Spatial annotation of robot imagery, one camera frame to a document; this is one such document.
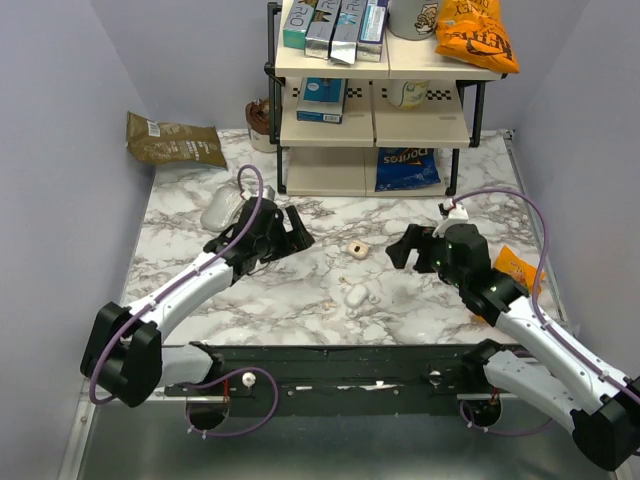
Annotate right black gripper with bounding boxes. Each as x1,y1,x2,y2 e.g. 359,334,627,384
385,222,467,289

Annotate beige earbud charging case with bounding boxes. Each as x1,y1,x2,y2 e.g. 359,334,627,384
347,241,369,260

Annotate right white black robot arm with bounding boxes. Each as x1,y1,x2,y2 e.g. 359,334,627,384
386,224,639,471

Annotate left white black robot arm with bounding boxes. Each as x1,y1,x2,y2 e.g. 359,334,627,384
80,197,315,407

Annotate blue Doritos bag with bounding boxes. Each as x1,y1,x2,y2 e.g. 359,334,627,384
375,148,441,192

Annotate orange snack bag on table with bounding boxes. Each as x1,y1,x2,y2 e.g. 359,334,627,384
474,245,547,324

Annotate beige black shelf rack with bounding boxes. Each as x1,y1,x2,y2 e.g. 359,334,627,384
264,1,500,197

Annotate chocolate cupcake in wrapper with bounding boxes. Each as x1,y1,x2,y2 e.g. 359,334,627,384
245,99,277,153

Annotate blue box middle shelf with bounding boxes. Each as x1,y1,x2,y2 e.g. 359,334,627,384
296,77,347,124

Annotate white yellow mug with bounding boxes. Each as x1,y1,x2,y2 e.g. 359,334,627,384
387,79,429,109

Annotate brown snack bag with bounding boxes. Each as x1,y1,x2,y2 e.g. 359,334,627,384
126,111,227,170

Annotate silver toothpaste box left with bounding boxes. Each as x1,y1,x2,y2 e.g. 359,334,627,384
304,0,342,60

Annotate silver toothpaste box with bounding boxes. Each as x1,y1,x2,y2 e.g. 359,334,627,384
304,0,342,60
330,0,367,65

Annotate silver toothpaste box middle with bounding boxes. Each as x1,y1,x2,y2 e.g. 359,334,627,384
330,0,367,65

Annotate teal toothpaste box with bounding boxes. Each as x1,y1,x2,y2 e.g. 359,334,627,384
282,0,317,50

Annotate blue white toothpaste box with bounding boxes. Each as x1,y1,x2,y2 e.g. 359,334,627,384
356,0,388,62

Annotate orange chips bag on shelf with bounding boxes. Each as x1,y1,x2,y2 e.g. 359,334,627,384
435,0,520,74

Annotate grey printed mug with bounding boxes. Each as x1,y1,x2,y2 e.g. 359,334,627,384
388,0,442,41

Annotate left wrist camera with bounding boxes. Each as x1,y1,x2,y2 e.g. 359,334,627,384
262,185,276,201

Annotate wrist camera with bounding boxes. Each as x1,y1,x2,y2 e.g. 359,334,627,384
432,198,469,238
262,185,276,201

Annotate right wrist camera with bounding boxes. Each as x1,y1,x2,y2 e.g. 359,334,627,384
432,198,469,238

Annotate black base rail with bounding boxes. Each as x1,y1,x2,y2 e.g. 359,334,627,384
164,340,508,426

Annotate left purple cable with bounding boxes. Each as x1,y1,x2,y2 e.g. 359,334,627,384
88,164,280,439

